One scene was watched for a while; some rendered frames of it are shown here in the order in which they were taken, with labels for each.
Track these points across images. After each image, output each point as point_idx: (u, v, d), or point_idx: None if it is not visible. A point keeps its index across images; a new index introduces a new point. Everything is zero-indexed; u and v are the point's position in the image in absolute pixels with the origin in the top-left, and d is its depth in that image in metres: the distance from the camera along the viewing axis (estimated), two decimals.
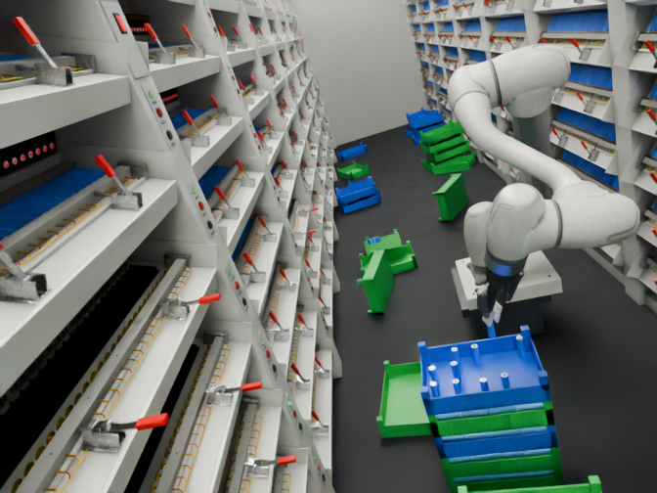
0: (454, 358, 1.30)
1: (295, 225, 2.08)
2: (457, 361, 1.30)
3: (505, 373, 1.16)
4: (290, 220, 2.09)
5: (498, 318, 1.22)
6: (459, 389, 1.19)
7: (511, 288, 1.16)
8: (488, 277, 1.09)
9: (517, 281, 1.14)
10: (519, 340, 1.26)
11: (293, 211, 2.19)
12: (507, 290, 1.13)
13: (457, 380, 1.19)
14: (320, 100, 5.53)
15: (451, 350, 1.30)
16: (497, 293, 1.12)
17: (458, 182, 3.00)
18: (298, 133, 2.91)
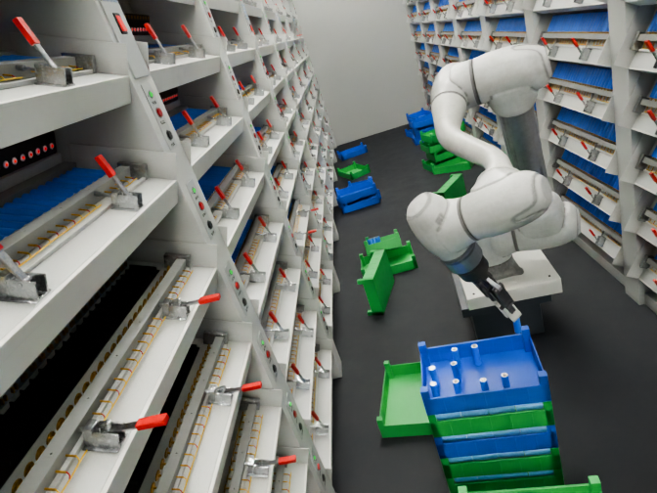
0: (454, 358, 1.30)
1: (295, 225, 2.08)
2: (457, 361, 1.30)
3: (505, 373, 1.16)
4: (290, 220, 2.09)
5: None
6: (459, 389, 1.19)
7: None
8: (482, 274, 1.11)
9: None
10: None
11: (293, 211, 2.19)
12: None
13: (457, 380, 1.19)
14: (320, 100, 5.53)
15: (451, 350, 1.30)
16: (494, 279, 1.15)
17: (458, 182, 3.00)
18: (298, 133, 2.91)
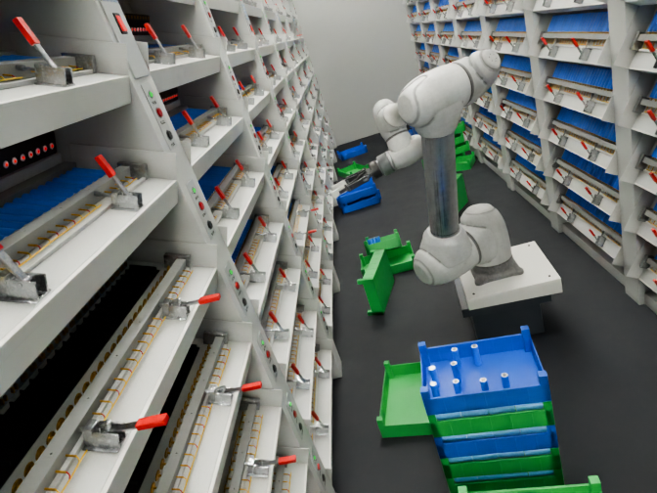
0: (454, 358, 1.30)
1: (295, 225, 2.08)
2: (457, 361, 1.30)
3: (505, 373, 1.16)
4: (290, 220, 2.09)
5: None
6: (459, 389, 1.19)
7: None
8: (373, 172, 1.95)
9: None
10: None
11: (293, 211, 2.19)
12: None
13: (457, 380, 1.19)
14: (320, 100, 5.53)
15: (451, 350, 1.30)
16: None
17: (458, 182, 3.00)
18: (298, 133, 2.91)
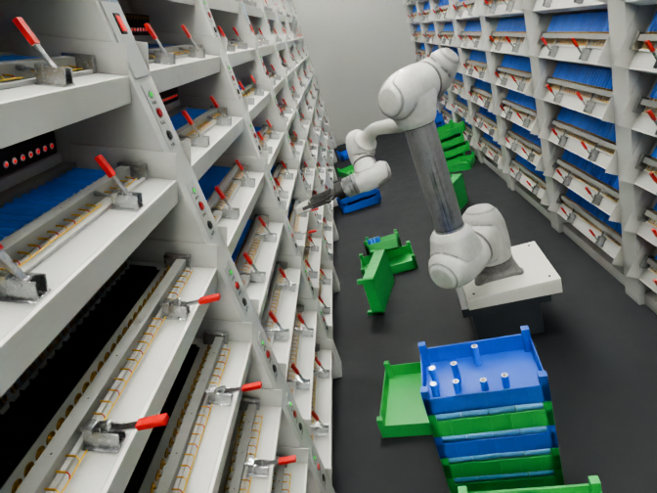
0: None
1: (295, 225, 2.08)
2: None
3: (505, 373, 1.16)
4: (290, 220, 2.09)
5: (298, 206, 2.07)
6: (459, 389, 1.19)
7: (320, 201, 2.03)
8: None
9: (325, 198, 2.01)
10: None
11: (293, 211, 2.19)
12: (323, 195, 2.04)
13: (457, 380, 1.19)
14: (320, 100, 5.53)
15: None
16: (326, 192, 2.08)
17: (458, 182, 3.00)
18: (298, 133, 2.91)
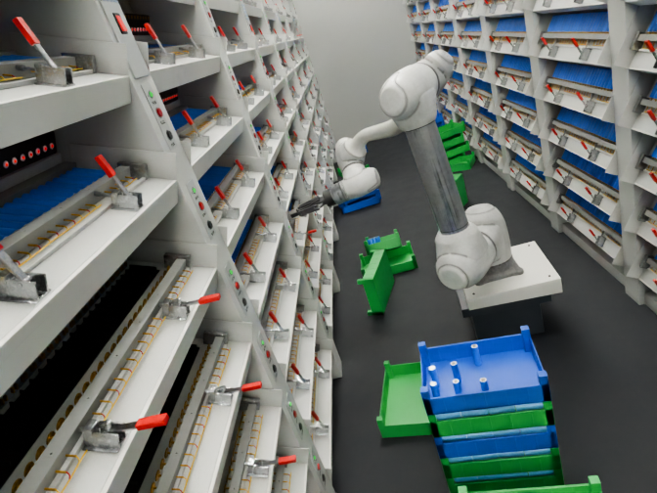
0: None
1: (295, 225, 2.08)
2: None
3: None
4: (290, 220, 2.09)
5: (286, 213, 2.05)
6: (459, 389, 1.19)
7: (308, 208, 2.01)
8: None
9: (313, 205, 1.99)
10: None
11: None
12: (312, 202, 2.02)
13: (457, 380, 1.19)
14: (320, 100, 5.53)
15: None
16: (314, 199, 2.05)
17: (458, 182, 3.00)
18: (298, 133, 2.91)
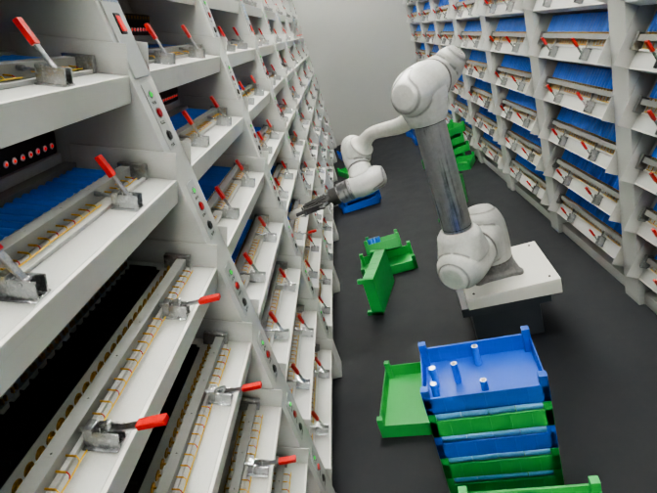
0: None
1: (295, 225, 2.08)
2: None
3: None
4: (290, 220, 2.09)
5: (292, 212, 2.03)
6: None
7: (313, 206, 1.98)
8: None
9: (319, 203, 1.97)
10: None
11: None
12: (317, 201, 1.99)
13: None
14: (320, 100, 5.53)
15: None
16: (319, 198, 2.02)
17: None
18: (298, 133, 2.91)
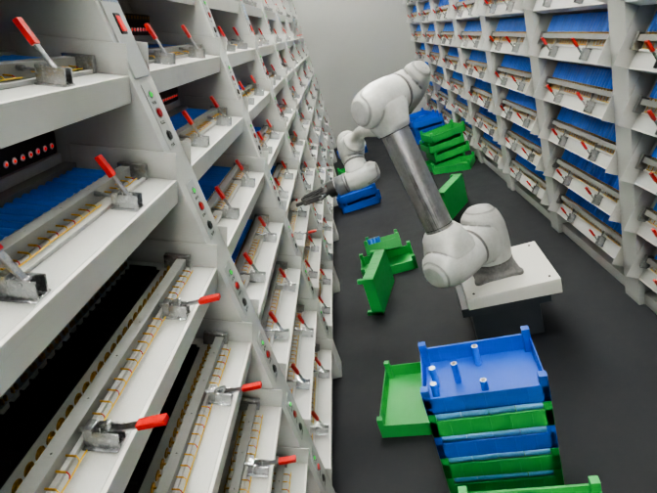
0: None
1: None
2: None
3: None
4: None
5: None
6: None
7: None
8: (329, 192, 2.14)
9: None
10: None
11: (289, 211, 2.19)
12: None
13: None
14: (320, 100, 5.53)
15: None
16: None
17: (458, 182, 3.00)
18: (298, 133, 2.91)
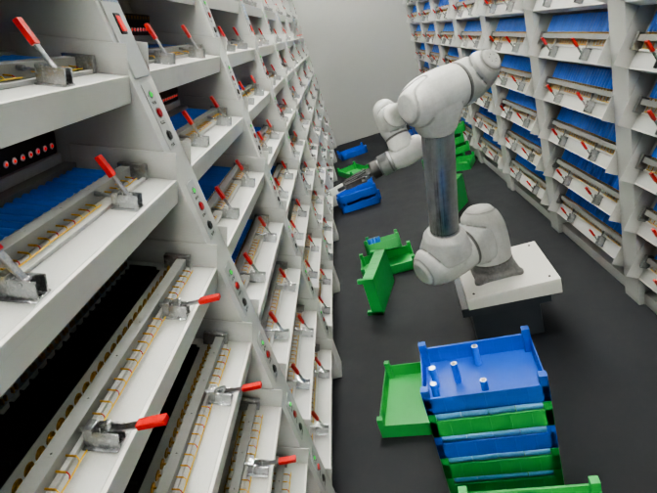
0: None
1: None
2: None
3: None
4: None
5: (336, 194, 2.03)
6: None
7: None
8: (373, 172, 1.95)
9: None
10: None
11: (289, 211, 2.19)
12: None
13: None
14: (320, 100, 5.53)
15: None
16: None
17: (458, 182, 3.00)
18: (298, 133, 2.91)
